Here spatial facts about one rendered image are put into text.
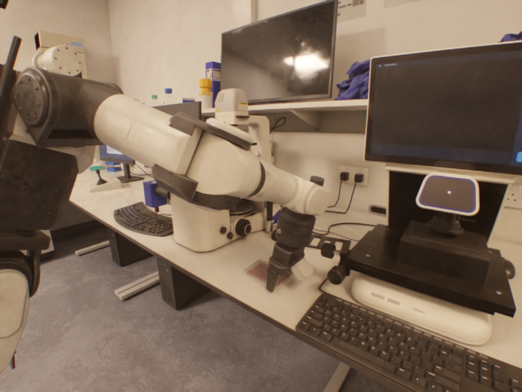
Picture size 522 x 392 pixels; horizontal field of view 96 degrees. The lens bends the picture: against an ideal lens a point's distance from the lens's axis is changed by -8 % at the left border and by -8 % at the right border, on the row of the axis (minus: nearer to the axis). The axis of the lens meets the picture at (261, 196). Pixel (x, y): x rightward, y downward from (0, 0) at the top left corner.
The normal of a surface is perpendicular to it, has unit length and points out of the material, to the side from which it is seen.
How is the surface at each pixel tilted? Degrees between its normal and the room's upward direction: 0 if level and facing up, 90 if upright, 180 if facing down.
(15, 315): 90
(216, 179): 86
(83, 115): 88
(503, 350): 0
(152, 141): 77
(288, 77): 86
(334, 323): 5
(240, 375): 0
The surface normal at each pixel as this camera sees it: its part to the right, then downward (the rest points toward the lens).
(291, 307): 0.00, -0.96
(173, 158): 0.14, 0.22
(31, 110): -0.35, 0.21
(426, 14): -0.62, 0.21
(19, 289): 0.85, 0.14
